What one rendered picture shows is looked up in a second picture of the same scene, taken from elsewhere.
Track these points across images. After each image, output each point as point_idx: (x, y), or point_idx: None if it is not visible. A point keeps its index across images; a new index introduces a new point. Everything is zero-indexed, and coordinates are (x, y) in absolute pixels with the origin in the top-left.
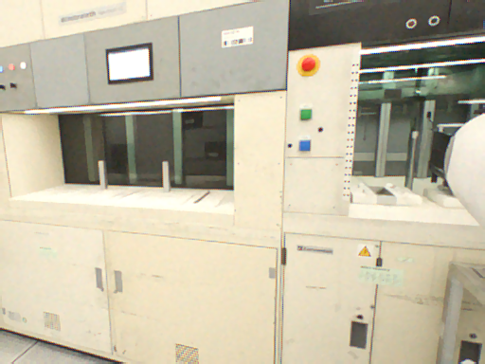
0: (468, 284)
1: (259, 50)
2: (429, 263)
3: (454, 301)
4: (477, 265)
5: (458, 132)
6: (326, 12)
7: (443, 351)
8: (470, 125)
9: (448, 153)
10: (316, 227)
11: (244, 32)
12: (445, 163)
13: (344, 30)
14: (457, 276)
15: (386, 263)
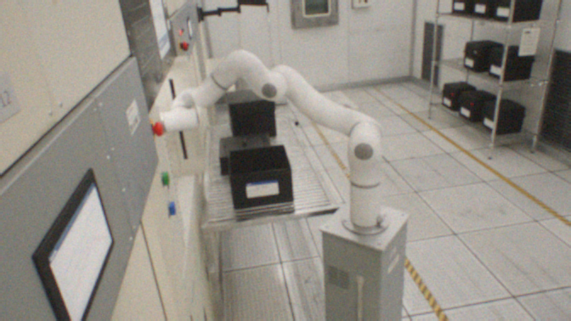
0: (230, 226)
1: (144, 126)
2: (196, 239)
3: (212, 246)
4: (205, 220)
5: (367, 143)
6: (144, 74)
7: (217, 278)
8: (370, 139)
9: (370, 149)
10: (188, 271)
11: (134, 108)
12: (370, 153)
13: (152, 90)
14: (215, 230)
15: (195, 257)
